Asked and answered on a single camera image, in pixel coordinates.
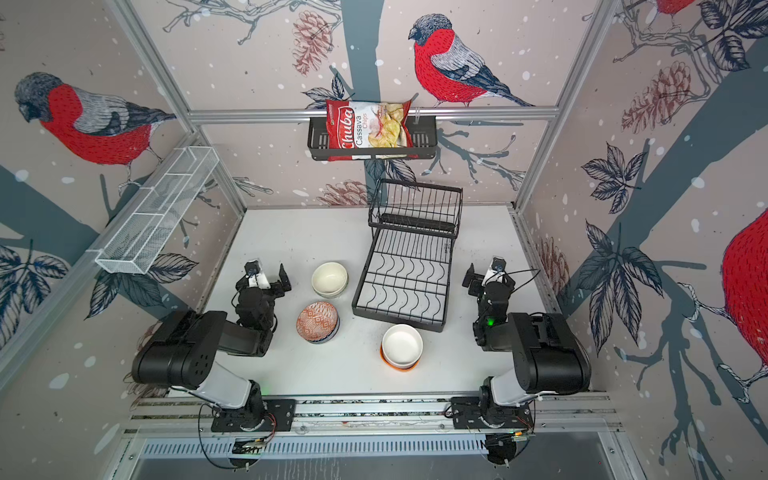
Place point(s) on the white ceramic bowl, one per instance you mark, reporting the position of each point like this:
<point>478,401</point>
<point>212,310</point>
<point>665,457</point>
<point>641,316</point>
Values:
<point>402,344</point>

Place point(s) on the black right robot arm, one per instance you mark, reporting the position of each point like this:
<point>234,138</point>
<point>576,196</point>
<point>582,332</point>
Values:
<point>547,358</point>

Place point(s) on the black wall basket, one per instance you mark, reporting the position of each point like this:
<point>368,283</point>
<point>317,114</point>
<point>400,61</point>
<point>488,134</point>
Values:
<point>415,139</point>

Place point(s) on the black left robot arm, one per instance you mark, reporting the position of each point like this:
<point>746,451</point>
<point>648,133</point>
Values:
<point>181,353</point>

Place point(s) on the aluminium mounting rail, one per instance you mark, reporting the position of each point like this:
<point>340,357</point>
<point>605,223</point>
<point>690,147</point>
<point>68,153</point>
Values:
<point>379,414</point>

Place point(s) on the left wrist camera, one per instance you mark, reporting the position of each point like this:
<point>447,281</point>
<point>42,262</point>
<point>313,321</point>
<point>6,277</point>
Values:
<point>255,276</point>

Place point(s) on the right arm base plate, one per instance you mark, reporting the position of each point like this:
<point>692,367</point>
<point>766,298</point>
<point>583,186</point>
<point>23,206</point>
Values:
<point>471,413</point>

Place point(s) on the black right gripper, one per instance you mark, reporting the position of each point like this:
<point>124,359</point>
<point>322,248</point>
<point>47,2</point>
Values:
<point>477,281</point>

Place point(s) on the red patterned bowl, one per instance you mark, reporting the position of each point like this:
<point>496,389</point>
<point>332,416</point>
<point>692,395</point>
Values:
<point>318,322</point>

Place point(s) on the red cassava chips bag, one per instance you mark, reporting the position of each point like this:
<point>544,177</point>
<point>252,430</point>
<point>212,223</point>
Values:
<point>355,125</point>

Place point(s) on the black wire dish rack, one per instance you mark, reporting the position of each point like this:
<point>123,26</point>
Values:
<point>407,273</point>

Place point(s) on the orange plastic bowl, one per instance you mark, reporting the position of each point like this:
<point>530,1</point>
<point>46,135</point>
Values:
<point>396,366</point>

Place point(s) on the cream ceramic bowl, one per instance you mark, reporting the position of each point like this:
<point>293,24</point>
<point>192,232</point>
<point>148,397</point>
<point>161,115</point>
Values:
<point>329,280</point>

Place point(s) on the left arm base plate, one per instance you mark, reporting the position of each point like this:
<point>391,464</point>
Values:
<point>267,416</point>

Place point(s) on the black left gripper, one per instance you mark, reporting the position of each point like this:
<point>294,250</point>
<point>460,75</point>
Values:
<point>275,287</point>

